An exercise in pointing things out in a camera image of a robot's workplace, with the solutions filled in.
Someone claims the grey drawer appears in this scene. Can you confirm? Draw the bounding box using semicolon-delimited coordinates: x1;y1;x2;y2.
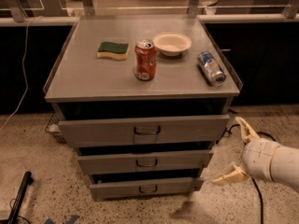
78;150;213;175
59;115;230;147
90;177;204;200

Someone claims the blue silver soda can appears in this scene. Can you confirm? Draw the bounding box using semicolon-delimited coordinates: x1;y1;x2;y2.
197;51;226;87

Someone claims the blue tape on floor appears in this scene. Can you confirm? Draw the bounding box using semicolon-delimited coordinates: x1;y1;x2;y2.
43;215;79;224

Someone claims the grey bottom drawer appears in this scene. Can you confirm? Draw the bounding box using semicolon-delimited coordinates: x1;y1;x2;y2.
90;177;204;200

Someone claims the black bar on floor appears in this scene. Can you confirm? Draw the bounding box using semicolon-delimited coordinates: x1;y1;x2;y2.
7;171;34;224

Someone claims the red soda can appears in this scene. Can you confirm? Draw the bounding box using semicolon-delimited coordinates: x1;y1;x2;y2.
135;39;156;81

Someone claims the white cable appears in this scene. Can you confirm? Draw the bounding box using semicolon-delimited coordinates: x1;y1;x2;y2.
0;16;38;133

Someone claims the white bowl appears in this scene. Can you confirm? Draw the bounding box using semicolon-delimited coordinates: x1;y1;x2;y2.
153;32;192;57

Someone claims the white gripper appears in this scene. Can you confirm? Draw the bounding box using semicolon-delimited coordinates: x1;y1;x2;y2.
212;117;280;186

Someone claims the grey drawer cabinet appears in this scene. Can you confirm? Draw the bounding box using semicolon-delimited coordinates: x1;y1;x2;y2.
42;14;244;203

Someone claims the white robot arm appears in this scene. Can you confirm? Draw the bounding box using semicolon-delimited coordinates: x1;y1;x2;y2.
212;117;299;192

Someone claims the wire basket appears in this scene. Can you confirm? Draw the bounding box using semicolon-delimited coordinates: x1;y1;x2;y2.
45;113;65;144

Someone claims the green yellow sponge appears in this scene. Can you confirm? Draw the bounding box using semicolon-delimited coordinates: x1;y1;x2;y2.
97;42;130;60

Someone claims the grey top drawer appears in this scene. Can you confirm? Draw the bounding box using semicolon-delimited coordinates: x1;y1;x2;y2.
59;115;230;147

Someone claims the black floor cable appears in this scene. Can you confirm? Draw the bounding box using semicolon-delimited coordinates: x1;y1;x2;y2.
224;123;278;224

